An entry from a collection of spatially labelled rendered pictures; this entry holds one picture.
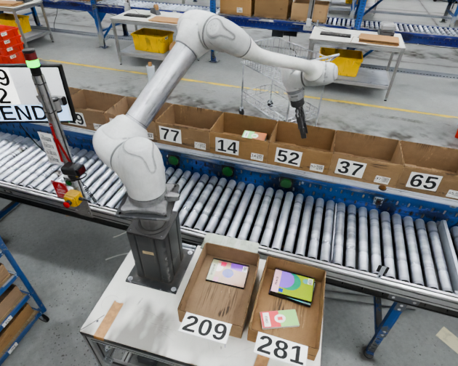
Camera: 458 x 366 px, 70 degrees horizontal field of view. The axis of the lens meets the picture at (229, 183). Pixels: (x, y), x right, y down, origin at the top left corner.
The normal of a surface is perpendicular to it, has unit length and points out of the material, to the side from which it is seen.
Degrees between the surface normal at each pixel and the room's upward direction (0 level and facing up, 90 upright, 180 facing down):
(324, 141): 90
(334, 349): 0
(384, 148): 89
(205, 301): 1
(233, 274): 0
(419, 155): 89
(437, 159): 89
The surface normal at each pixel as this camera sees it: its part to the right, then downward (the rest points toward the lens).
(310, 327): 0.03, -0.77
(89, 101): -0.29, 0.59
